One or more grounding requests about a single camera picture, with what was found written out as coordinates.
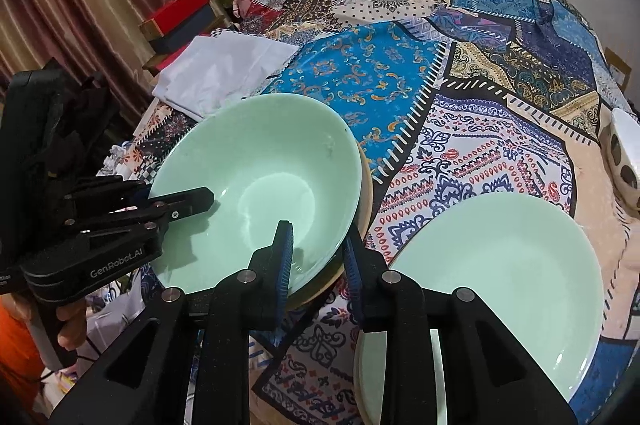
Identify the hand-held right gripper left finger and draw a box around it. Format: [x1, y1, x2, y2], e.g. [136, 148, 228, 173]
[47, 220, 295, 425]

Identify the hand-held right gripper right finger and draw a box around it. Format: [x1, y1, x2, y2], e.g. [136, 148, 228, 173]
[342, 225, 578, 425]

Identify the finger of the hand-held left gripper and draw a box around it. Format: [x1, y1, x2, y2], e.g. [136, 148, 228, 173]
[64, 178, 152, 212]
[65, 186, 215, 238]

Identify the lilac bowl with tan rim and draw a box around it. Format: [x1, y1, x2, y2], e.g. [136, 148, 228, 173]
[287, 144, 374, 309]

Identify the green bowl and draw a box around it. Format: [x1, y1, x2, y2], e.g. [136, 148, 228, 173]
[148, 94, 363, 295]

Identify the green plate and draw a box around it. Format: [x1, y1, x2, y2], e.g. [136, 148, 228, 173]
[357, 194, 605, 425]

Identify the person's left hand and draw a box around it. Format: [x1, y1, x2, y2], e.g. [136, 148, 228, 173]
[56, 299, 87, 352]

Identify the black flat panel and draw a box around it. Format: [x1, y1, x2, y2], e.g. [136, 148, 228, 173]
[0, 69, 67, 256]

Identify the white cloth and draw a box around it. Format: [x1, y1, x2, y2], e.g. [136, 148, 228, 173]
[151, 30, 301, 121]

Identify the patchwork blanket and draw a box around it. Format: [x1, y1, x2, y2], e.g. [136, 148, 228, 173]
[95, 0, 640, 425]

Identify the red box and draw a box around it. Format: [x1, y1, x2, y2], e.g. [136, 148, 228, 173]
[141, 0, 211, 38]

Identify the white spotted bowl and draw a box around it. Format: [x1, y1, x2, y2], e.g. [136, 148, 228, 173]
[597, 108, 640, 211]

